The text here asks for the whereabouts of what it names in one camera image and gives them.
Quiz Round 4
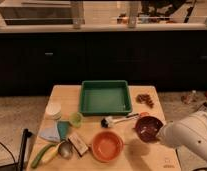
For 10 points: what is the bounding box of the teal cloth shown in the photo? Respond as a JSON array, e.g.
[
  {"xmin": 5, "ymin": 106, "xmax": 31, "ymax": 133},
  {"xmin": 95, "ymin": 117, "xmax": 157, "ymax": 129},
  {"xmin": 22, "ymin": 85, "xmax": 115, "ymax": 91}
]
[{"xmin": 57, "ymin": 121, "xmax": 69, "ymax": 140}]

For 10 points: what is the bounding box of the orange bowl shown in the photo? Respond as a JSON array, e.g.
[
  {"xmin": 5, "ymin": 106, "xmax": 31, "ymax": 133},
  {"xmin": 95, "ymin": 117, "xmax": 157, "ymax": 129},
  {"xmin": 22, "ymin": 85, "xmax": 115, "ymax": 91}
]
[{"xmin": 91, "ymin": 131, "xmax": 123, "ymax": 163}]

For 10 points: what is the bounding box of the brown dried fruit cluster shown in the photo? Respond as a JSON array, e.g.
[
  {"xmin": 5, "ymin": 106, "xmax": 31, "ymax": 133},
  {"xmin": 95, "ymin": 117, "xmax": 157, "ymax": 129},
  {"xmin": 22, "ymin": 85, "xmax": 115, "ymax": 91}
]
[{"xmin": 136, "ymin": 94, "xmax": 154, "ymax": 108}]

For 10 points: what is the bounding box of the red apple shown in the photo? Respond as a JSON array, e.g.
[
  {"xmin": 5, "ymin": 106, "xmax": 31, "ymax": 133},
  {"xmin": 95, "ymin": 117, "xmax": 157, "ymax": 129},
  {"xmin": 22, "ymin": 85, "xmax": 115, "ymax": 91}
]
[{"xmin": 140, "ymin": 112, "xmax": 149, "ymax": 117}]

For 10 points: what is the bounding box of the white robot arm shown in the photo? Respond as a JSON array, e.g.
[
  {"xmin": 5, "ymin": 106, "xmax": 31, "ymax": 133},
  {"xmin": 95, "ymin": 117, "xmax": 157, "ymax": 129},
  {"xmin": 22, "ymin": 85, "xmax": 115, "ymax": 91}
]
[{"xmin": 157, "ymin": 111, "xmax": 207, "ymax": 162}]

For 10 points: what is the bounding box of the black handled brush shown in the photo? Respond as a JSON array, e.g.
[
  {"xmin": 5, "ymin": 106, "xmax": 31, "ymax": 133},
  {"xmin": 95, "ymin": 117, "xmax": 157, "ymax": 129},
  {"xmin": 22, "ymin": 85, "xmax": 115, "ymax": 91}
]
[{"xmin": 101, "ymin": 113, "xmax": 139, "ymax": 128}]

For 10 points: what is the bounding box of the light blue cloth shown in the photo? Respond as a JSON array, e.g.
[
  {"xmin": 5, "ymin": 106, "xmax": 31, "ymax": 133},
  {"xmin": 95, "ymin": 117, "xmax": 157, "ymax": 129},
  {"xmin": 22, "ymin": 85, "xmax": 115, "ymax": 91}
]
[{"xmin": 39, "ymin": 126, "xmax": 60, "ymax": 142}]

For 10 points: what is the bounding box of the black cable left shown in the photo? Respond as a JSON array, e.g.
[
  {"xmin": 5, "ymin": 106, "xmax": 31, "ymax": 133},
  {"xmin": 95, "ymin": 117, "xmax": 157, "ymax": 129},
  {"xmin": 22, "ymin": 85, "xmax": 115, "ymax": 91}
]
[{"xmin": 0, "ymin": 139, "xmax": 19, "ymax": 171}]

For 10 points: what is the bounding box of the green plastic tray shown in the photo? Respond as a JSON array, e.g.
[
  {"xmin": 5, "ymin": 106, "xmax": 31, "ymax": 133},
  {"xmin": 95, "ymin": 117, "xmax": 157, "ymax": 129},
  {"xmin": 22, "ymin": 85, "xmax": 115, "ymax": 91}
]
[{"xmin": 79, "ymin": 80, "xmax": 132, "ymax": 116}]

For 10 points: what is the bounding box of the green cucumber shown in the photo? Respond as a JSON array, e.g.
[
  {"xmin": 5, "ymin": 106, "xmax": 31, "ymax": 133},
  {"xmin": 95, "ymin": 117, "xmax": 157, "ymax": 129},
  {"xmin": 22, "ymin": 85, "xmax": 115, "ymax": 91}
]
[{"xmin": 30, "ymin": 143, "xmax": 55, "ymax": 169}]

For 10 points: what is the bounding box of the yellow banana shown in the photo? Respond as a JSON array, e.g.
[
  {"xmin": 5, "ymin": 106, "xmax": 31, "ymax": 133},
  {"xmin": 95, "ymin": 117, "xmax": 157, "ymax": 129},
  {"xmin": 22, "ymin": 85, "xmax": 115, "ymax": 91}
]
[{"xmin": 41, "ymin": 145, "xmax": 59, "ymax": 164}]

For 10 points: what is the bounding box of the small green cup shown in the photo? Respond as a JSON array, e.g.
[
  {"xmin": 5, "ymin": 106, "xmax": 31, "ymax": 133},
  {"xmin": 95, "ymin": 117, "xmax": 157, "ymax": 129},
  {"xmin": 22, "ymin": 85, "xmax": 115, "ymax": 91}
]
[{"xmin": 69, "ymin": 113, "xmax": 83, "ymax": 128}]

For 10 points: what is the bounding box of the black stand post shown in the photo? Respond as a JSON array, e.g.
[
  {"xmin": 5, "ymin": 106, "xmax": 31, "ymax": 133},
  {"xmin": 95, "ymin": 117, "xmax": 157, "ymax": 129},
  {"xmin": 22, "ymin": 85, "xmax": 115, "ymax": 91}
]
[{"xmin": 17, "ymin": 129, "xmax": 32, "ymax": 171}]

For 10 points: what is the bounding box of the brown wooden block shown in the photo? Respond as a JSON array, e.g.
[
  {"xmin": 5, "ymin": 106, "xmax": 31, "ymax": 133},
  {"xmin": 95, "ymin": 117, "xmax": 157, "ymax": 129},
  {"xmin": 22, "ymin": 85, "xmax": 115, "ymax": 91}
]
[{"xmin": 69, "ymin": 133, "xmax": 89, "ymax": 156}]

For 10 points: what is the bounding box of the metal measuring cup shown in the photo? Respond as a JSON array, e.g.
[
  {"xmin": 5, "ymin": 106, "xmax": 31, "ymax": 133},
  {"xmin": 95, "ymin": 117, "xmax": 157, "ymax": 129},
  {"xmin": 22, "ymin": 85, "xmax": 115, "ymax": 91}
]
[{"xmin": 58, "ymin": 141, "xmax": 73, "ymax": 159}]

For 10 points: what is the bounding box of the dark brown bowl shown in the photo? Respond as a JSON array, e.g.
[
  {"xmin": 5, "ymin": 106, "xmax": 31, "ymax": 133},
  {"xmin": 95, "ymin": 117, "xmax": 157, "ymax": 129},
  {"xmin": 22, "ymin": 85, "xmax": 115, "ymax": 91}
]
[{"xmin": 135, "ymin": 116, "xmax": 163, "ymax": 143}]

